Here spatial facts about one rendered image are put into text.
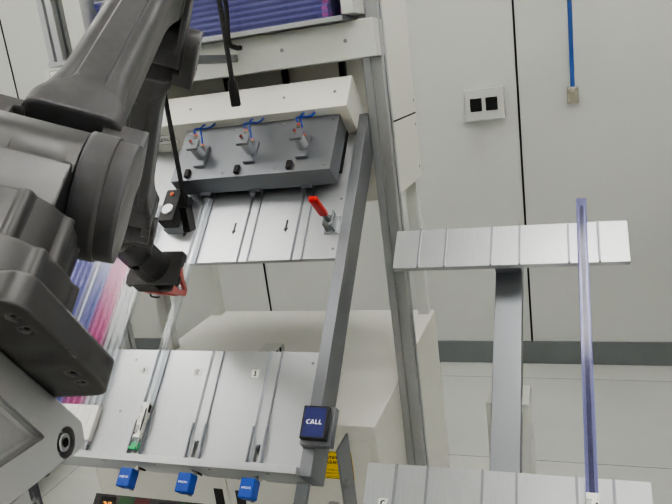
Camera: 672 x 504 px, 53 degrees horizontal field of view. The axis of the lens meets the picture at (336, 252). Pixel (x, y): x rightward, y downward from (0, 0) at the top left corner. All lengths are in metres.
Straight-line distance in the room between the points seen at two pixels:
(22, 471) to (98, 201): 0.15
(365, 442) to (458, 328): 1.71
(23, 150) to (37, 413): 0.15
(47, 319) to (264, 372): 0.85
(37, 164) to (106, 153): 0.04
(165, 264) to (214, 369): 0.20
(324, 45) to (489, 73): 1.49
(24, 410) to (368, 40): 1.08
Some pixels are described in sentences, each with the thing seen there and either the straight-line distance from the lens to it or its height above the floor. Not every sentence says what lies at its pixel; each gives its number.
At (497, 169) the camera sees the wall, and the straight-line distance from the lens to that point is 2.81.
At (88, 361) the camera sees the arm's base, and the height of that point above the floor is 1.16.
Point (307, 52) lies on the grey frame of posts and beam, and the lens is 1.37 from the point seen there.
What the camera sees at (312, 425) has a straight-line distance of 1.02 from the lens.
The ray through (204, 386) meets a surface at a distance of 1.18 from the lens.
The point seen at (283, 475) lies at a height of 0.72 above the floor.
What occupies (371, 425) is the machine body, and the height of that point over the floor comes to 0.62.
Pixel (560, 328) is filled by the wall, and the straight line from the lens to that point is 2.98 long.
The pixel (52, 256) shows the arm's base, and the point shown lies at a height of 1.21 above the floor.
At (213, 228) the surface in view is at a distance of 1.35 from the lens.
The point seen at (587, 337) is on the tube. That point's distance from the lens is 0.94.
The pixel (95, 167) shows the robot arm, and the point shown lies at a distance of 0.41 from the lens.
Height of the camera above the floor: 1.28
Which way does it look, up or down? 14 degrees down
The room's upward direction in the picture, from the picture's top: 7 degrees counter-clockwise
